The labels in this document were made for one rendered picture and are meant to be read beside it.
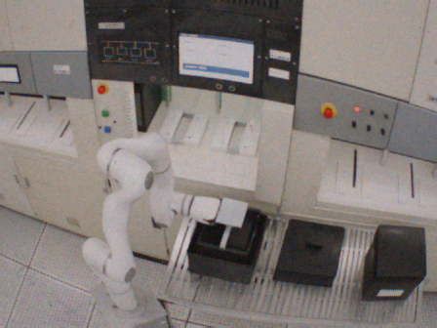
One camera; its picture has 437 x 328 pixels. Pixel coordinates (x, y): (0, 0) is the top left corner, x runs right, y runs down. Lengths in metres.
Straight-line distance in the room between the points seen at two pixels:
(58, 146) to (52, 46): 0.76
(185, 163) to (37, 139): 0.94
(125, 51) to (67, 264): 1.69
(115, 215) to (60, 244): 1.70
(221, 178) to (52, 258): 1.45
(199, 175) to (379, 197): 0.91
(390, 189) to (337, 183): 0.33
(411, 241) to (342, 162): 0.68
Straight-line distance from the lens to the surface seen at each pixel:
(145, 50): 1.93
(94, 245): 1.79
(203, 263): 2.07
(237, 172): 2.38
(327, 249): 2.17
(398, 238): 2.11
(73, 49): 2.08
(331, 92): 1.86
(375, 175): 2.51
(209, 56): 1.86
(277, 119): 1.93
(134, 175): 1.55
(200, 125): 2.56
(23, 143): 2.80
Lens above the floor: 2.64
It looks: 47 degrees down
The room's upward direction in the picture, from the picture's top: 1 degrees clockwise
